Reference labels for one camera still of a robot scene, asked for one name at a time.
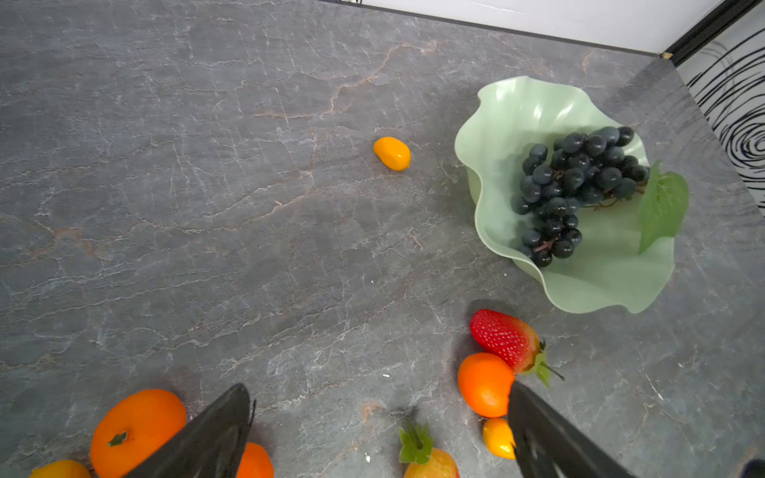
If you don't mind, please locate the red strawberry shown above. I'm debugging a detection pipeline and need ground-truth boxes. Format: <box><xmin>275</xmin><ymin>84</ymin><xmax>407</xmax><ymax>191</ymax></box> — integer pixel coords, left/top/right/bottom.
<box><xmin>470</xmin><ymin>309</ymin><xmax>565</xmax><ymax>386</ymax></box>
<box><xmin>398</xmin><ymin>418</ymin><xmax>460</xmax><ymax>478</ymax></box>

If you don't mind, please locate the small orange beside strawberry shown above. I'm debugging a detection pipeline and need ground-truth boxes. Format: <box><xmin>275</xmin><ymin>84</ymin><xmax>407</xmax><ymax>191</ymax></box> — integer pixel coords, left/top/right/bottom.
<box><xmin>457</xmin><ymin>353</ymin><xmax>515</xmax><ymax>418</ymax></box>

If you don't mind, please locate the small orange far left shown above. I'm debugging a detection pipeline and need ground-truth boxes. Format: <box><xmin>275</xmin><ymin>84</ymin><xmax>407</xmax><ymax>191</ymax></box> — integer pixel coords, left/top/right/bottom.
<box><xmin>90</xmin><ymin>390</ymin><xmax>187</xmax><ymax>477</ymax></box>

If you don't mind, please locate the dark fake grape bunch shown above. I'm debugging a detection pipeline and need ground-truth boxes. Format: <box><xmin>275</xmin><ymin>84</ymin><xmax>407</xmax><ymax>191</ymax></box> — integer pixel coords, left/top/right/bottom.
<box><xmin>511</xmin><ymin>125</ymin><xmax>690</xmax><ymax>268</ymax></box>

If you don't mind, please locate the green wavy fruit bowl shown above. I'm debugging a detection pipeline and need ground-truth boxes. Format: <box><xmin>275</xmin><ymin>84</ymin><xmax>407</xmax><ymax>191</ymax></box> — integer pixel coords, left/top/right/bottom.
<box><xmin>454</xmin><ymin>77</ymin><xmax>675</xmax><ymax>314</ymax></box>

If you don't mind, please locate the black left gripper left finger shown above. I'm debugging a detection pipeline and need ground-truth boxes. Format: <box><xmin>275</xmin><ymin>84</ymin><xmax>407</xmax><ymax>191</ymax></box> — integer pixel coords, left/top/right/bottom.
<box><xmin>127</xmin><ymin>384</ymin><xmax>254</xmax><ymax>477</ymax></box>

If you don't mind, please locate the yellow kumquat near bowl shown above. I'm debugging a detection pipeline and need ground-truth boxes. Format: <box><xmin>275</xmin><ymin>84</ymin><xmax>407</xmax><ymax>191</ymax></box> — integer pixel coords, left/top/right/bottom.
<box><xmin>374</xmin><ymin>137</ymin><xmax>412</xmax><ymax>171</ymax></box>

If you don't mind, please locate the yellow kumquat right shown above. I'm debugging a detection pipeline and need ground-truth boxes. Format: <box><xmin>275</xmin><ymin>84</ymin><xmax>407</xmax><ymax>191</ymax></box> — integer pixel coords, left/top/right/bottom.
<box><xmin>482</xmin><ymin>418</ymin><xmax>516</xmax><ymax>460</ymax></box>

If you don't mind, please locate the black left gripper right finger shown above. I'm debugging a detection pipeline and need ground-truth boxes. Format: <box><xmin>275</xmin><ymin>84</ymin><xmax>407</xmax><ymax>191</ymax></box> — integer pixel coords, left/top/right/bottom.
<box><xmin>507</xmin><ymin>382</ymin><xmax>632</xmax><ymax>478</ymax></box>

